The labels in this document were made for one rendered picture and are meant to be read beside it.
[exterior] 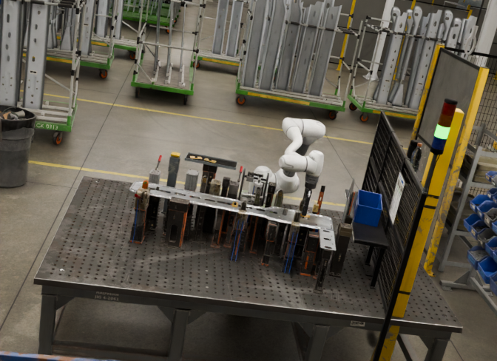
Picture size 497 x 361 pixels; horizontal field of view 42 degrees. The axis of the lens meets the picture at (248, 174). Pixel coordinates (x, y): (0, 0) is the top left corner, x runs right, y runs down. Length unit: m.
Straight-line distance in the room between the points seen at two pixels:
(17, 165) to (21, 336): 2.46
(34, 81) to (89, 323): 4.13
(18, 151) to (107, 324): 2.44
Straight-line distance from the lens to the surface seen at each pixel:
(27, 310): 4.84
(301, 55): 11.43
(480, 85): 5.93
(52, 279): 3.83
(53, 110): 8.36
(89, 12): 11.60
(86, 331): 4.65
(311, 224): 4.27
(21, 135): 6.50
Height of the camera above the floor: 2.67
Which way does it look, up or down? 20 degrees down
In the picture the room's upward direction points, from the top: 11 degrees clockwise
